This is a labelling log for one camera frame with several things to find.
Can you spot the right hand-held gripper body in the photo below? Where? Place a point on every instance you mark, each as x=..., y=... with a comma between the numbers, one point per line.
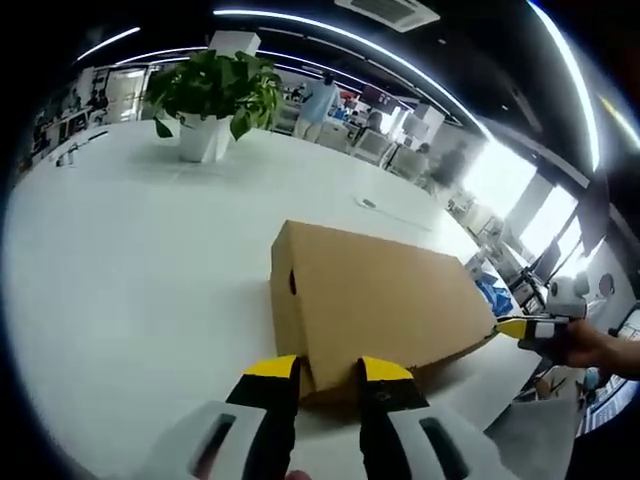
x=567, y=297

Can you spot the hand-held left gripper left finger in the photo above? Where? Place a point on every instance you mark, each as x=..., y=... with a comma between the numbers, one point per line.
x=250, y=425

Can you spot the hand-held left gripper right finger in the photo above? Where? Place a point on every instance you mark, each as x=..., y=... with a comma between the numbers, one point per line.
x=395, y=425

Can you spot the blue white soft packet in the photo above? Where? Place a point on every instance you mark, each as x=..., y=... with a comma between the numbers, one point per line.
x=492, y=295

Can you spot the brown cardboard shoe box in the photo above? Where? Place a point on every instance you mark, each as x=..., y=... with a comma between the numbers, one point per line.
x=380, y=295

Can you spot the person's right hand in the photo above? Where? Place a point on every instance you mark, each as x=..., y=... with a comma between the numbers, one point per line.
x=587, y=345

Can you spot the person's left hand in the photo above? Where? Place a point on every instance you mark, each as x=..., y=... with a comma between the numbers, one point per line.
x=300, y=475

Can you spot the blue display board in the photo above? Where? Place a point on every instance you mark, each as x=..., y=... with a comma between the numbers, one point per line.
x=607, y=405

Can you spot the ceiling light strip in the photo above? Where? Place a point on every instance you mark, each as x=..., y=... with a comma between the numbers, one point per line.
x=575, y=75
x=360, y=40
x=107, y=44

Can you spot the white mesh office chair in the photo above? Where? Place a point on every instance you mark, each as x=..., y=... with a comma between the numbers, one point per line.
x=374, y=144

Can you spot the white plant pot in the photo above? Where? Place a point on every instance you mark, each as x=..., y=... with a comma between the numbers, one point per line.
x=205, y=140

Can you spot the thin black and white tool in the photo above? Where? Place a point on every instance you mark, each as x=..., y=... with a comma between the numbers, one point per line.
x=75, y=152

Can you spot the ceiling air vent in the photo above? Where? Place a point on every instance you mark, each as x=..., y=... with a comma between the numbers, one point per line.
x=387, y=14

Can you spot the green leafy plant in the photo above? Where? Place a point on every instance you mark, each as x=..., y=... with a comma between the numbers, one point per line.
x=215, y=90

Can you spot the white square pillar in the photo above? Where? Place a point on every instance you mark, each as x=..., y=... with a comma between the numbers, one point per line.
x=235, y=42

